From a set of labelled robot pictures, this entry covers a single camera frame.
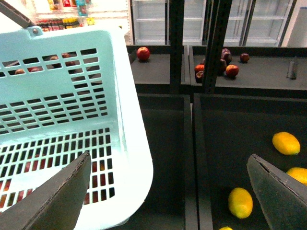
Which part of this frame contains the yellow lemon lower centre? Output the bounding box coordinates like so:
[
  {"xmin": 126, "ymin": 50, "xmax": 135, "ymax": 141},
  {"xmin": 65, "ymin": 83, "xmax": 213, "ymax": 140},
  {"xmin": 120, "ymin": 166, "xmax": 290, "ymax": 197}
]
[{"xmin": 228, "ymin": 187, "xmax": 253, "ymax": 219}]

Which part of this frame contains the red fruit behind post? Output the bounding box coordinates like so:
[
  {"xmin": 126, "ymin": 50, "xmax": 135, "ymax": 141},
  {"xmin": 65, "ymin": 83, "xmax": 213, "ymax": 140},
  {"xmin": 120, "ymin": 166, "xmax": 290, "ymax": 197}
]
[{"xmin": 194, "ymin": 64, "xmax": 204, "ymax": 74}]

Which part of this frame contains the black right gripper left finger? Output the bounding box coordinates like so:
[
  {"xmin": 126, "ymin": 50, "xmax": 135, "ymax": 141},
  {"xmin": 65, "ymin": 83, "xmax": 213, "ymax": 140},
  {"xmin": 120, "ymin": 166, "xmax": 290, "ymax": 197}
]
[{"xmin": 0, "ymin": 152, "xmax": 91, "ymax": 230}]

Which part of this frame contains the yellow lemon upper right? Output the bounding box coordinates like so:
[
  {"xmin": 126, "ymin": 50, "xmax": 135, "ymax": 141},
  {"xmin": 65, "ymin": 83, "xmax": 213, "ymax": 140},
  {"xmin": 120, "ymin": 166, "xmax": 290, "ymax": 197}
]
[{"xmin": 272, "ymin": 132, "xmax": 301, "ymax": 156}]

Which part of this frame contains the brown basket handle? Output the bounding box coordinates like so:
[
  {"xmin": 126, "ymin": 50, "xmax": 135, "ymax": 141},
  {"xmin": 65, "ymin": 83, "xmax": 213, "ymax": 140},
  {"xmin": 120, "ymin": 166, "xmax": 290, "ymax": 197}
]
[{"xmin": 0, "ymin": 0, "xmax": 35, "ymax": 28}]

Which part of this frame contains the small dark red fruit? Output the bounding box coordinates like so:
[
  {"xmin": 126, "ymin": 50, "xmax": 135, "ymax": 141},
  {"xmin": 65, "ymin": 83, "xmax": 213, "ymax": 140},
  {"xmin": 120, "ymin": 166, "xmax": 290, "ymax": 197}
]
[{"xmin": 239, "ymin": 53, "xmax": 250, "ymax": 63}]

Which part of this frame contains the red apple on shelf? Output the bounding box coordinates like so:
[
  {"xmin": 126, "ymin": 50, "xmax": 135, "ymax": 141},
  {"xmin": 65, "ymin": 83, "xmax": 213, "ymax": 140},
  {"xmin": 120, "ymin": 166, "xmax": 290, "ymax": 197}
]
[{"xmin": 137, "ymin": 46, "xmax": 150, "ymax": 61}]

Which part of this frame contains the black shelf post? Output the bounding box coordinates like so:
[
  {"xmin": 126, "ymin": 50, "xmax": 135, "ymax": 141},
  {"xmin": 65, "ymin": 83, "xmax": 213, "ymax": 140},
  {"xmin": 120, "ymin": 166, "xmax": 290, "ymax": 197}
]
[{"xmin": 202, "ymin": 0, "xmax": 232, "ymax": 93}]

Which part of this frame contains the light blue plastic basket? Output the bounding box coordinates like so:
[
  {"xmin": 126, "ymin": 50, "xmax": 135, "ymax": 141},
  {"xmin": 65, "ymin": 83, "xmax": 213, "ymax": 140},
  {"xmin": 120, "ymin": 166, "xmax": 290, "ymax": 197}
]
[{"xmin": 0, "ymin": 26, "xmax": 153, "ymax": 230}]

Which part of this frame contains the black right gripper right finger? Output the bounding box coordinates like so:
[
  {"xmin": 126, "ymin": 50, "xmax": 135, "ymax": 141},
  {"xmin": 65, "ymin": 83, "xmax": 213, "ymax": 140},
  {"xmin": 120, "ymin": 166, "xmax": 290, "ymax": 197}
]
[{"xmin": 247, "ymin": 154, "xmax": 307, "ymax": 230}]

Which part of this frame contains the red peach fruit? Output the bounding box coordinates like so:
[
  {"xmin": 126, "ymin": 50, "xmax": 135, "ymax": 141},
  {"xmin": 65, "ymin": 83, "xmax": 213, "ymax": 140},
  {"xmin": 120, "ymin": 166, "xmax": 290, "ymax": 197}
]
[{"xmin": 225, "ymin": 65, "xmax": 239, "ymax": 78}]

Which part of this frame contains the yellow lemon behind finger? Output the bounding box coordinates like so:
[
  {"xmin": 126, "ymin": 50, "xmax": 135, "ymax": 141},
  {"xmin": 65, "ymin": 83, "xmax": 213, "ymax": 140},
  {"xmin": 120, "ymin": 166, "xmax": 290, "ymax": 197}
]
[{"xmin": 286, "ymin": 167, "xmax": 307, "ymax": 185}]

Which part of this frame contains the dark purple fruit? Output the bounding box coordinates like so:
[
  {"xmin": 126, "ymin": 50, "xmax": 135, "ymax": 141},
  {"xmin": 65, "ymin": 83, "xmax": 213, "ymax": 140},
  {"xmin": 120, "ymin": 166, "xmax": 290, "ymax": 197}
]
[{"xmin": 221, "ymin": 48, "xmax": 232, "ymax": 64}]

